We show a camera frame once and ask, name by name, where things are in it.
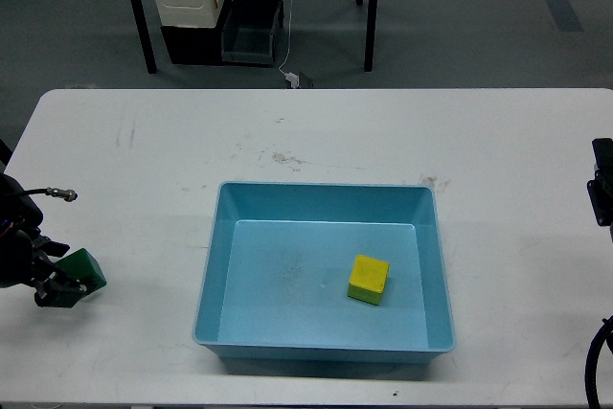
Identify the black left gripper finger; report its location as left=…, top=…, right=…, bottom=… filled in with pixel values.
left=33, top=258, right=87, bottom=307
left=33, top=236, right=70, bottom=258

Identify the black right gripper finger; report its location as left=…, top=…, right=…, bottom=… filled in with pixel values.
left=587, top=138, right=612, bottom=226

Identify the green block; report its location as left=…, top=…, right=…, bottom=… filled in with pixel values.
left=56, top=248, right=107, bottom=297

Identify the yellow block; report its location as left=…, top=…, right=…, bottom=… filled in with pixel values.
left=347, top=255, right=390, bottom=306

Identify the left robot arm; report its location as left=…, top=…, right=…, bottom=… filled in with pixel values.
left=1, top=173, right=90, bottom=307

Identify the light blue plastic box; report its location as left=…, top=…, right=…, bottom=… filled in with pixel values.
left=193, top=182, right=456, bottom=364

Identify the black base crate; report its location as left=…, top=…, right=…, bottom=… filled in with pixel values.
left=160, top=0, right=232, bottom=66

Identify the dark grey storage bin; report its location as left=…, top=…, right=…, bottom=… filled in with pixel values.
left=221, top=0, right=284, bottom=67

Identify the white power adapter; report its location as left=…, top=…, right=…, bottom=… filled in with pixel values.
left=284, top=72, right=300, bottom=89

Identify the black table leg left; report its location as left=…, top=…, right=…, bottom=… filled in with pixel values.
left=129, top=0, right=157, bottom=75

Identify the white hanging cable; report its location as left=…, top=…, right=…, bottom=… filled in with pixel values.
left=279, top=0, right=297, bottom=76

